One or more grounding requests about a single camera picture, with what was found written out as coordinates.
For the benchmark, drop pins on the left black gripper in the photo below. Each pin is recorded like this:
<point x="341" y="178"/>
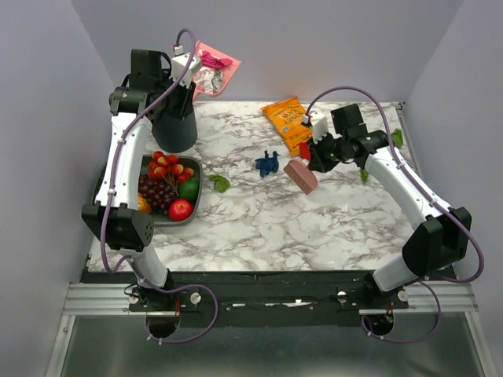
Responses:
<point x="185" y="104"/>

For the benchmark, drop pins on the red apple front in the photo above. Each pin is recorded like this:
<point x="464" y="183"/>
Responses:
<point x="180" y="210"/>

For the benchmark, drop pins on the red paper scrap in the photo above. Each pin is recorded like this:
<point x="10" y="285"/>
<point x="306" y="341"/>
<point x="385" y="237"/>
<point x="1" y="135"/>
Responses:
<point x="304" y="151"/>

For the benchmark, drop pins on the blue paper scrap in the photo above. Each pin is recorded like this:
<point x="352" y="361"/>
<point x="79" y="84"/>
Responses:
<point x="267" y="164"/>

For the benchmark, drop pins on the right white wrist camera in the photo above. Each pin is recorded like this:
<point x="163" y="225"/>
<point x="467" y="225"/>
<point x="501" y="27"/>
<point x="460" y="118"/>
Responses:
<point x="319" y="125"/>

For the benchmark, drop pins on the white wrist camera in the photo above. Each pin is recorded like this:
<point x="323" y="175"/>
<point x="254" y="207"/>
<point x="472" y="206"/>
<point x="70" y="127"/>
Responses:
<point x="319" y="125"/>
<point x="183" y="68"/>

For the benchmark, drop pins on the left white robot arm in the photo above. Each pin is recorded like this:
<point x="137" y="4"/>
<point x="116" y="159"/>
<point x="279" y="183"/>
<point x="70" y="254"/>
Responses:
<point x="147" y="94"/>

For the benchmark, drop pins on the magenta paper scrap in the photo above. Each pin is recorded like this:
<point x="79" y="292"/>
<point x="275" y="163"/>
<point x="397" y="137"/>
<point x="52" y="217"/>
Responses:
<point x="211" y="61"/>

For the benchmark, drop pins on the dark grey waste bin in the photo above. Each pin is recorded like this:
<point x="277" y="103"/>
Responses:
<point x="173" y="135"/>

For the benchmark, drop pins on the red cherry bunch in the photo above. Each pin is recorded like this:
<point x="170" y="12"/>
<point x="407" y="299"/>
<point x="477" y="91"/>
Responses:
<point x="168" y="168"/>

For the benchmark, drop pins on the green lime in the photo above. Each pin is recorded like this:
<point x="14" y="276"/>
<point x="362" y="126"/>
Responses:
<point x="189" y="189"/>

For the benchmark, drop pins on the aluminium frame rail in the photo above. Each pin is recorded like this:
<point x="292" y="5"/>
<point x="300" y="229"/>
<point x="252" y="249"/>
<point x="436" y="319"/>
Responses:
<point x="98" y="302"/>

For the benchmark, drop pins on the grey paper scrap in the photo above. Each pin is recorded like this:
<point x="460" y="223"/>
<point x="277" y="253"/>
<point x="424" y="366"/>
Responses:
<point x="208" y="80"/>

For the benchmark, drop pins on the white paper scrap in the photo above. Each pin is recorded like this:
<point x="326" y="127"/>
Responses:
<point x="240" y="167"/>

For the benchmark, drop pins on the orange chips bag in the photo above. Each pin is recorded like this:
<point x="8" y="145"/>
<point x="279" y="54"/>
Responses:
<point x="286" y="116"/>

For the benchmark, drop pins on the green paper scrap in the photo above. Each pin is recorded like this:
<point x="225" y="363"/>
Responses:
<point x="397" y="137"/>
<point x="364" y="175"/>
<point x="220" y="183"/>

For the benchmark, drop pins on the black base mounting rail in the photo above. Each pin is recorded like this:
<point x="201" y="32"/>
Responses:
<point x="246" y="299"/>

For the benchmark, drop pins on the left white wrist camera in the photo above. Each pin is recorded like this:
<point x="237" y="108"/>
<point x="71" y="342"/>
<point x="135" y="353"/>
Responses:
<point x="183" y="68"/>

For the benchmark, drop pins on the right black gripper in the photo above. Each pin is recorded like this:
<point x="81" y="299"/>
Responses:
<point x="317" y="162"/>

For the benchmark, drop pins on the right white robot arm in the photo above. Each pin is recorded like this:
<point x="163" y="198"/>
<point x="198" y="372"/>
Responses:
<point x="438" y="238"/>

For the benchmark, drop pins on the grey fruit tray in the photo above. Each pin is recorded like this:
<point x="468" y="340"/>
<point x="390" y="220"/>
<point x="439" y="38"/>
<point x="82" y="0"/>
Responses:
<point x="164" y="221"/>

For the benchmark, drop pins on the dark grape bunch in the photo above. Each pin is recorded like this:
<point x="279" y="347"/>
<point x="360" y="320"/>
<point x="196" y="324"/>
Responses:
<point x="159" y="194"/>

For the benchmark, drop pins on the pink dustpan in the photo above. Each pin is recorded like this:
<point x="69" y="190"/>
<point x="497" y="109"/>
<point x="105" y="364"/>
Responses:
<point x="227" y="72"/>

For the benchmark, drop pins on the pink hand brush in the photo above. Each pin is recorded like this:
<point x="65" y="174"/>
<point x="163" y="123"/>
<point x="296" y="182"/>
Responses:
<point x="305" y="179"/>

